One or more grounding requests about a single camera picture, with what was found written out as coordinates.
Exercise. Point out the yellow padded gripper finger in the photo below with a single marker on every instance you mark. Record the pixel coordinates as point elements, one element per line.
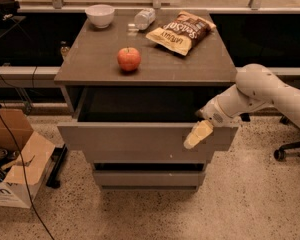
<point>200,131</point>

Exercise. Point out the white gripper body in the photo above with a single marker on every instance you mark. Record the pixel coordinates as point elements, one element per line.
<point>212,112</point>

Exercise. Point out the grey top drawer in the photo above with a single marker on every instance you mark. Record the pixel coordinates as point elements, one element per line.
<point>141,125</point>

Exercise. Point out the grey drawer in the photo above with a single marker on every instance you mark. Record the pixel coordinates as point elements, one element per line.
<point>141,125</point>
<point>149,179</point>

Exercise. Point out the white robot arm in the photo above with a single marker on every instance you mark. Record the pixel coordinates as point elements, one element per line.
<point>255,87</point>

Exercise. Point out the grey drawer cabinet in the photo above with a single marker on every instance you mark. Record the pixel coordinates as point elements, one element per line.
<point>92,62</point>

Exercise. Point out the grey bottom drawer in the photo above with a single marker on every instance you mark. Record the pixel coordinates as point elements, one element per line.
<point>149,179</point>

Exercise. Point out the open cardboard box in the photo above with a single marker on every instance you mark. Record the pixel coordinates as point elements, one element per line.
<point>25,156</point>

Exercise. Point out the black table leg right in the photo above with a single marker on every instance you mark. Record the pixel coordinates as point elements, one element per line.
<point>245,117</point>

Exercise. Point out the black table leg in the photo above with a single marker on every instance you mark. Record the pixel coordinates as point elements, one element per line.
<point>58,157</point>
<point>245,117</point>

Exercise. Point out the black office chair base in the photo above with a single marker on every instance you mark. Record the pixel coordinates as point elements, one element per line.
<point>280,153</point>

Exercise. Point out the brown yellow chip bag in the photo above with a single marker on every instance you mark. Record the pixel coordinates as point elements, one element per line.
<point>183,33</point>

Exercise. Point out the red apple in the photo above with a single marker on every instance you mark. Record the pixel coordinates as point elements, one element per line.
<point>129,59</point>

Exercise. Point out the clear plastic water bottle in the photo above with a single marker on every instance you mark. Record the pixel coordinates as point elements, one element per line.
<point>143,19</point>

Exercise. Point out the black table leg left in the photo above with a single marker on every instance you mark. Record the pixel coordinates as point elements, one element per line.
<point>58,157</point>

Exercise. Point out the white bowl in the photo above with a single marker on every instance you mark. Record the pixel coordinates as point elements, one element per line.
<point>101,16</point>

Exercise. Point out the small bottle behind cabinet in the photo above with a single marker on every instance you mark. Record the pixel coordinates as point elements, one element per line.
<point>64,49</point>

